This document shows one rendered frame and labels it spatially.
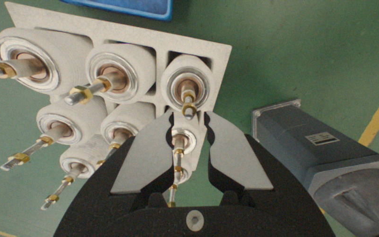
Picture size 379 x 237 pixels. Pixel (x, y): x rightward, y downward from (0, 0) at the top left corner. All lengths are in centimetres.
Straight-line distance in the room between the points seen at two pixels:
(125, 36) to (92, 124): 19
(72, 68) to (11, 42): 6
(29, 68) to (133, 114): 15
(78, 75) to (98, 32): 9
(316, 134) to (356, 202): 16
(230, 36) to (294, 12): 19
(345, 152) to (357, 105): 45
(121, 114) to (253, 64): 44
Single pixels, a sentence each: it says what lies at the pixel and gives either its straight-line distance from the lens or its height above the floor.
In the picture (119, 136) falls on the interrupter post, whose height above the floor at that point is 26.
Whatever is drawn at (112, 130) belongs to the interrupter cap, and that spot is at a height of 25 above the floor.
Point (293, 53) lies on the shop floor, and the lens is 58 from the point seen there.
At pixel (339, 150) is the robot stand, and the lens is 47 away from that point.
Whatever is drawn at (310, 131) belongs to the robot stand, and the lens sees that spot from 50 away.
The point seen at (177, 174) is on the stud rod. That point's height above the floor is 33.
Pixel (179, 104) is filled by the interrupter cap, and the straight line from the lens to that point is 22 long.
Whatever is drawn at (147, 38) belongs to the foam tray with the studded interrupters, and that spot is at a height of 18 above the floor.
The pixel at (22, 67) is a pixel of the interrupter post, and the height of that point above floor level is 27.
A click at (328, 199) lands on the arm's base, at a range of 45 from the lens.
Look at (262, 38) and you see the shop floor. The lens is 51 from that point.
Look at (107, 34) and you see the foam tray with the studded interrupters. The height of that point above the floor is 18.
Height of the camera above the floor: 45
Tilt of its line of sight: 59 degrees down
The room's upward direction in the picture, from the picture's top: 177 degrees clockwise
